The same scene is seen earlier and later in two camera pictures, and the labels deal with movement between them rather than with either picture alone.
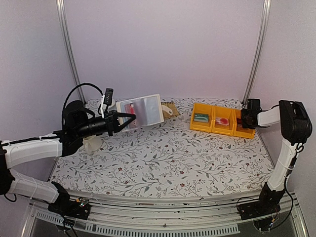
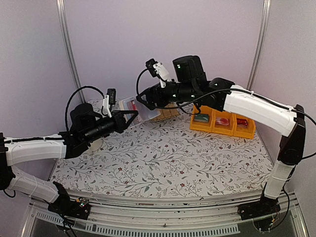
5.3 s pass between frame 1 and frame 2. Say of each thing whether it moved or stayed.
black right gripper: moved
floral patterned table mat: stayed
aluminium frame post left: stayed
